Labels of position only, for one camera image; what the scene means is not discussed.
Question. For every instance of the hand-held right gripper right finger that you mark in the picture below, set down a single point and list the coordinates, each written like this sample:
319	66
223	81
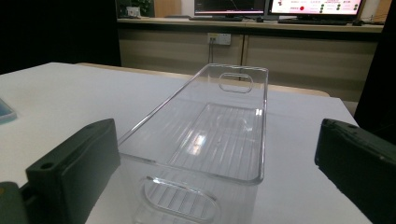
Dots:
358	161

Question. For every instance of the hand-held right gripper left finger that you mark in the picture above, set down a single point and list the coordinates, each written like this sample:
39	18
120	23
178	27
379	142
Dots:
74	168

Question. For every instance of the clear blue phone case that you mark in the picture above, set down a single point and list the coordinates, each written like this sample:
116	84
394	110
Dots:
4	113

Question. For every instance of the clear plastic storage bin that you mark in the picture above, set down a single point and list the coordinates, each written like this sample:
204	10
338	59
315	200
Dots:
218	140

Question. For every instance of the white table mat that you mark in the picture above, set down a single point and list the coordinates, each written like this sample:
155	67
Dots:
77	93

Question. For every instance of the black curtain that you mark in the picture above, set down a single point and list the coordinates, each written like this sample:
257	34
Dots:
56	31
378	87

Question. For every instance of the beige desk counter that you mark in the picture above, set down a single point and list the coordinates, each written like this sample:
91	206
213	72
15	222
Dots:
311	62

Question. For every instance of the black computer mouse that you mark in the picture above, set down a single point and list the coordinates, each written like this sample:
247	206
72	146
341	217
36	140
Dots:
358	22
259	19

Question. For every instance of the black keyboard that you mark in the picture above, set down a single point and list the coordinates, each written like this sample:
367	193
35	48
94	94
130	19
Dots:
311	22
214	18

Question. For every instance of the computer monitor with white screen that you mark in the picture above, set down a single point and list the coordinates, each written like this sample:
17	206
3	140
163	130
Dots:
314	6

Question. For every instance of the computer monitor with dark screen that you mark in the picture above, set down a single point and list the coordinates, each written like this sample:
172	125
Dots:
229	6

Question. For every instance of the white wall outlet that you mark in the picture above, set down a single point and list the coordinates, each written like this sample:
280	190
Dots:
221	39

